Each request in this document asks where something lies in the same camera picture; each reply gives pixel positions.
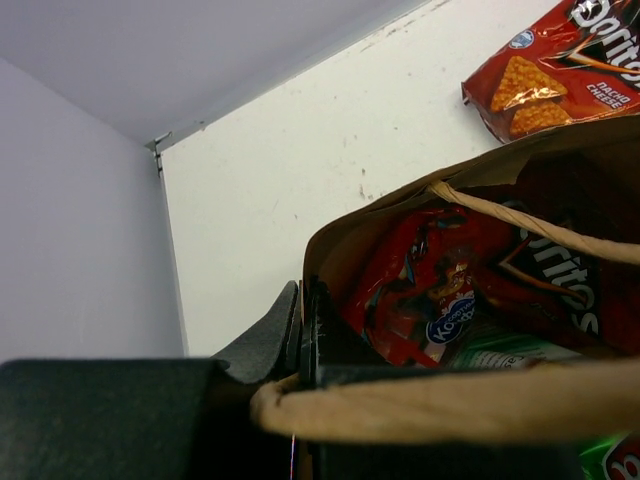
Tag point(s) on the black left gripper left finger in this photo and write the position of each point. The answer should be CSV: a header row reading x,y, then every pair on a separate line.
x,y
181,418

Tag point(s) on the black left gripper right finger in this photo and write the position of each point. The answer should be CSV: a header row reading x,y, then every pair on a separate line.
x,y
333,354

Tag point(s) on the brown paper bag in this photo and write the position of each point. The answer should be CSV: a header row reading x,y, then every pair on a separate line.
x,y
554,404

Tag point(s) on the green Chuba cassava bag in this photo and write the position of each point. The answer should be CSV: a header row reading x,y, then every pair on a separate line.
x,y
611,457

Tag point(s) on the red Doritos bag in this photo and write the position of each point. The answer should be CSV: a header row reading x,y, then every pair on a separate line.
x,y
579,62
550,280

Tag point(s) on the red candy assortment bag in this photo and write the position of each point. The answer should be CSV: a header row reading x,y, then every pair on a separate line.
x,y
417,295

